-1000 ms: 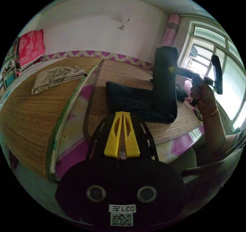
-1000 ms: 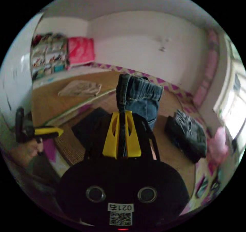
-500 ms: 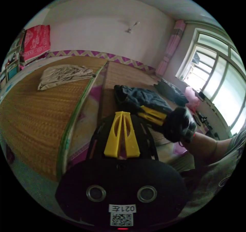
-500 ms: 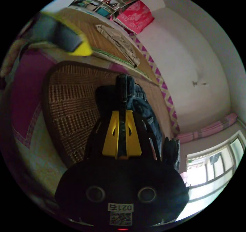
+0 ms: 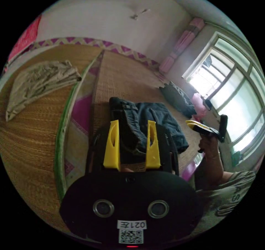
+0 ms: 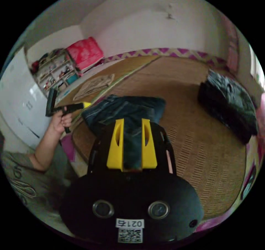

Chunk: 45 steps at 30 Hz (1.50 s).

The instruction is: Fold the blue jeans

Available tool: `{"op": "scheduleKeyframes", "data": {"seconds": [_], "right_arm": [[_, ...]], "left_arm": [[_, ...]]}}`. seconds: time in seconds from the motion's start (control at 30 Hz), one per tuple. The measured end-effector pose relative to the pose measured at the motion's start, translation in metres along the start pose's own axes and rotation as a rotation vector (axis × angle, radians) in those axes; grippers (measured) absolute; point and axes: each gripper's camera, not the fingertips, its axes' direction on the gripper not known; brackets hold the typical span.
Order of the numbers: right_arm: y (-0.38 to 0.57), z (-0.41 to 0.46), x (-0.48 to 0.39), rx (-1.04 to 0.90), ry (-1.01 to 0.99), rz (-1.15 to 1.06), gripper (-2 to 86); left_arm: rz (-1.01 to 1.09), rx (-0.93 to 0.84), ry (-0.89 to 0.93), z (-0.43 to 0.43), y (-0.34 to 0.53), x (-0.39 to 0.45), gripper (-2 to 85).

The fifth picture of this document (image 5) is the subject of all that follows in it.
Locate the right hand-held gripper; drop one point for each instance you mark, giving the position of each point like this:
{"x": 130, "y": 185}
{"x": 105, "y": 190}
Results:
{"x": 207, "y": 132}

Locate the window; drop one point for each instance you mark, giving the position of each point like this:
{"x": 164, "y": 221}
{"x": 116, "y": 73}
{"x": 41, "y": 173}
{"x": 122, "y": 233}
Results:
{"x": 234, "y": 92}

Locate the beige garment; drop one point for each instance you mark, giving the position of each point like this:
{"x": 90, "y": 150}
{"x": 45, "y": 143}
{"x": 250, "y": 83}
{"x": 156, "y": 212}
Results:
{"x": 39, "y": 80}

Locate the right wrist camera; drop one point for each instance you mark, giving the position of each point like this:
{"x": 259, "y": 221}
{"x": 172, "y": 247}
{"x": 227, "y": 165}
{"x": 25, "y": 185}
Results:
{"x": 223, "y": 128}

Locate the pink bag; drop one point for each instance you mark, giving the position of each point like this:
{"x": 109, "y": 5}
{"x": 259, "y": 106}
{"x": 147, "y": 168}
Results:
{"x": 199, "y": 106}

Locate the blue jeans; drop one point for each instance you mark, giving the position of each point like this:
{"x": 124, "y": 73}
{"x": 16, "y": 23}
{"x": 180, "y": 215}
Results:
{"x": 157, "y": 117}

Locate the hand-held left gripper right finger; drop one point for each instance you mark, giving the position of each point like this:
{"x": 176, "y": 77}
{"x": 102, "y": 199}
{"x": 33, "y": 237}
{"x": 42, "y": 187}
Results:
{"x": 153, "y": 150}

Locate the person's right forearm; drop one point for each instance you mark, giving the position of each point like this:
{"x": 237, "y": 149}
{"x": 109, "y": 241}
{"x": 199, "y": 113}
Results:
{"x": 215, "y": 171}

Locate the red cloth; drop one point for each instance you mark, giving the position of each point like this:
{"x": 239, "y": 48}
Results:
{"x": 24, "y": 39}

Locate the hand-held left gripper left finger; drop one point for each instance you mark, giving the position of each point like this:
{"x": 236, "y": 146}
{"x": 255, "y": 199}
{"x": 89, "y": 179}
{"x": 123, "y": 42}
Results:
{"x": 111, "y": 148}

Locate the person's right hand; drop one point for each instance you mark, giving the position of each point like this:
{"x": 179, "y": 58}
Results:
{"x": 208, "y": 145}

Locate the person's body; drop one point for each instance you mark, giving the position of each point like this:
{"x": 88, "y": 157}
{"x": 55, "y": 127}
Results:
{"x": 227, "y": 200}

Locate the pink folded quilt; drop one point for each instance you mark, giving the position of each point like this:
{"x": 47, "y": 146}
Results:
{"x": 182, "y": 41}

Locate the dark patterned garment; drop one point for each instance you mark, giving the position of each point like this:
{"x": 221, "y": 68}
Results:
{"x": 178, "y": 99}

